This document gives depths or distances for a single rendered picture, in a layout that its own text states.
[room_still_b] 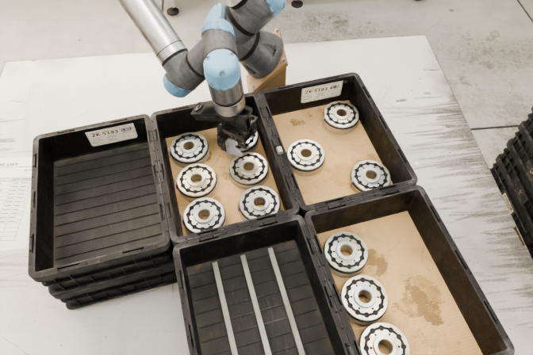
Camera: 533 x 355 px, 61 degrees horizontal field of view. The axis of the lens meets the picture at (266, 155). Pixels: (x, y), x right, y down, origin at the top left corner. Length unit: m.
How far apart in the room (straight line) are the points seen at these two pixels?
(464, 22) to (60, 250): 2.77
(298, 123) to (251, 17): 0.33
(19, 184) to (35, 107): 0.31
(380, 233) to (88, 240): 0.72
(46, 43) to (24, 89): 1.40
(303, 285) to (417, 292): 0.26
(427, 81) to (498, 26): 1.67
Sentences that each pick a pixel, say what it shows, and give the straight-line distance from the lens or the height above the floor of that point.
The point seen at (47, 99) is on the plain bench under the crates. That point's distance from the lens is 1.73.
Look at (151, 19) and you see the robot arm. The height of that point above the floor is 1.17.
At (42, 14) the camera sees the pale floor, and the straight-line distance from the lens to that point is 3.43.
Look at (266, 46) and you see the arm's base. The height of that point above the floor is 0.93.
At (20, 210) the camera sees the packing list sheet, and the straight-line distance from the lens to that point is 1.48.
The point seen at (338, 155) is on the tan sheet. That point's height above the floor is 0.83.
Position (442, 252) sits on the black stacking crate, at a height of 0.88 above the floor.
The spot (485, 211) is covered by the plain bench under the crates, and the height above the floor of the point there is 0.70.
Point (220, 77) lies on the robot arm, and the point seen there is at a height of 1.19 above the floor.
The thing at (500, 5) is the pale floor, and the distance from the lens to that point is 3.55.
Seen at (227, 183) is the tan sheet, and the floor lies 0.83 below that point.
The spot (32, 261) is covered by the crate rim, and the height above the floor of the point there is 0.93.
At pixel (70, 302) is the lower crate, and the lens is 1.25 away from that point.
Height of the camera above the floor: 1.83
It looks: 54 degrees down
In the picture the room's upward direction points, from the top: straight up
